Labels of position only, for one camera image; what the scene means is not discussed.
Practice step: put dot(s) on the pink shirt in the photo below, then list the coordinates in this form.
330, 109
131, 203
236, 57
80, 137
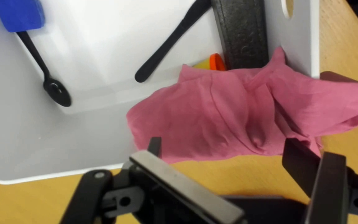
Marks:
216, 115

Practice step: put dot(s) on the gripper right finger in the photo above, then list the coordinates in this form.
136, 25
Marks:
329, 196

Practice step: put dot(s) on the black flat strip in bin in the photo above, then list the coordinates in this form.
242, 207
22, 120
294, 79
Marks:
242, 33

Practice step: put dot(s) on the white plastic storage bin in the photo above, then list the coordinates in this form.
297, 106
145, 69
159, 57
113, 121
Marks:
94, 48

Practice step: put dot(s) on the orange yellow toy cup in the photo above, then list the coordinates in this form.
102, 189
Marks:
212, 63

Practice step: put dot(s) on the blue handled black brush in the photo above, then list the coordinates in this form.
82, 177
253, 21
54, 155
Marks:
20, 17

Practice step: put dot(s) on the black plastic spoon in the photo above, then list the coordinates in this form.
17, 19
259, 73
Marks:
195, 12

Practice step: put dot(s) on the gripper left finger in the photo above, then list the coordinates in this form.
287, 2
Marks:
202, 202

